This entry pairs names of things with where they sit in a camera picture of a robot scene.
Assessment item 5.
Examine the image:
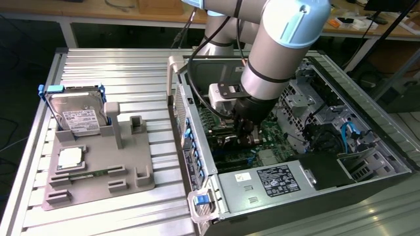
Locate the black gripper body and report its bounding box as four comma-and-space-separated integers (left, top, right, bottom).
233, 96, 281, 124

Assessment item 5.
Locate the black RAM stick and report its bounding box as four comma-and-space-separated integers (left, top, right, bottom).
209, 129, 239, 138

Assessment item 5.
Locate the green motherboard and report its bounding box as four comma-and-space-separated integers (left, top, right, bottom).
199, 103, 298, 173

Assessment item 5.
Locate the silver chipset heatsink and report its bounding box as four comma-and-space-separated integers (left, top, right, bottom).
258, 149, 281, 165

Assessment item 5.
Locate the metal disk bay cage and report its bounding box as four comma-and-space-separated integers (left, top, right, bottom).
279, 73, 333, 143

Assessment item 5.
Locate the black expansion slot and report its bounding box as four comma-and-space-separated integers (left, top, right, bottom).
215, 157, 251, 173

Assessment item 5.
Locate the grey power supply unit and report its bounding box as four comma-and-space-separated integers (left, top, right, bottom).
218, 161, 319, 213

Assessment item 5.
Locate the black plastic shroud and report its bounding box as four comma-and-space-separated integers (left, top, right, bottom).
301, 151, 359, 191

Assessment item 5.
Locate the open black PC case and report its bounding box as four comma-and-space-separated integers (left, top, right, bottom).
167, 55, 420, 236

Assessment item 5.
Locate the grey parts rack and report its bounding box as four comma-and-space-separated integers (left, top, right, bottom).
42, 102, 157, 211

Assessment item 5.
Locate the cardboard box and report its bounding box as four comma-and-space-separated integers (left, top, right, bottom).
137, 0, 183, 16

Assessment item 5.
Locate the green RAM stick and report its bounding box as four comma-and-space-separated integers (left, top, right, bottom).
67, 171, 111, 180

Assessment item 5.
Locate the wooden desk with clutter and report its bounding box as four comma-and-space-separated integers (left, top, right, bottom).
321, 0, 420, 72

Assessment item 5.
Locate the silver CPU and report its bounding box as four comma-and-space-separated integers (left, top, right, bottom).
58, 148, 86, 170

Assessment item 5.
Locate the black monitor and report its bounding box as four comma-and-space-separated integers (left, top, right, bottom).
363, 0, 420, 25

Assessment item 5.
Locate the black wire bundle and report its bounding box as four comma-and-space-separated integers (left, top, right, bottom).
303, 121, 345, 154

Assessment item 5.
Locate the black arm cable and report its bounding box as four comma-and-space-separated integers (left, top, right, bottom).
182, 0, 245, 121

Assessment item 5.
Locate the blue wire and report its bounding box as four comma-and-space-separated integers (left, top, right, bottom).
341, 121, 358, 154

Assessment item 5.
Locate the black hanging cable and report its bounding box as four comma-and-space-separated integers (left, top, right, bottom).
170, 7, 198, 49

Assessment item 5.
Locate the hard disk with blue bracket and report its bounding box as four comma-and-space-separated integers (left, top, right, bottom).
38, 83, 110, 137

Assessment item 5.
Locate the wooden desk with white frame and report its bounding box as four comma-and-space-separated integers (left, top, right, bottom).
0, 0, 211, 49

